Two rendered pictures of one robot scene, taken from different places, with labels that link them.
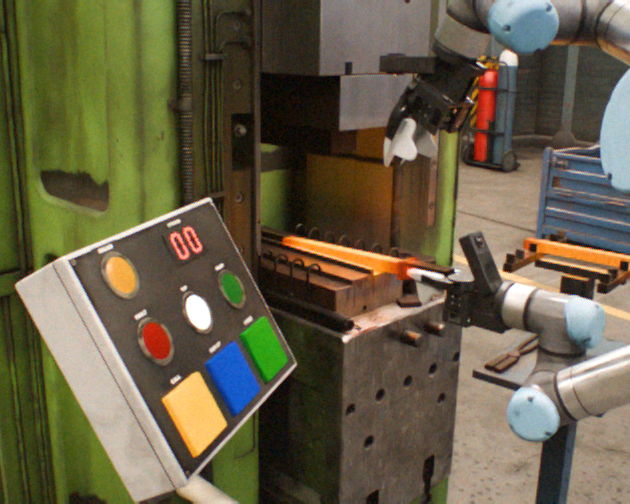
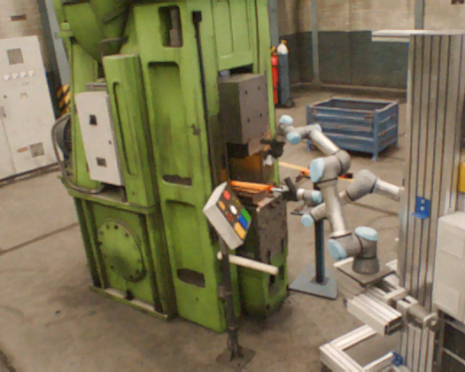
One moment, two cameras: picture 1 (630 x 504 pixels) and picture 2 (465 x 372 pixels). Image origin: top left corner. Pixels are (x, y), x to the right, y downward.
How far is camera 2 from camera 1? 1.86 m
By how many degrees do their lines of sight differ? 9
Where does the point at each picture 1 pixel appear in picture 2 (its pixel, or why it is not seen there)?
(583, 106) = (323, 65)
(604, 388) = (321, 212)
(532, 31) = (296, 140)
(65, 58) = (166, 143)
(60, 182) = (167, 178)
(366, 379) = (263, 219)
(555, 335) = (310, 201)
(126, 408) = (228, 230)
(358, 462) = (264, 242)
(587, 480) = not seen: hidden behind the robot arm
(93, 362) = (221, 223)
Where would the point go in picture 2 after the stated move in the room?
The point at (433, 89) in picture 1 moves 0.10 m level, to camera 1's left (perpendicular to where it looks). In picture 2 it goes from (274, 148) to (258, 151)
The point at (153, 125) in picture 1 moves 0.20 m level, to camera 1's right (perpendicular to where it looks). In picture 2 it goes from (205, 164) to (236, 160)
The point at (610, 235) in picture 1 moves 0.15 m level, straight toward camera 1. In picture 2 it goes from (339, 142) to (339, 144)
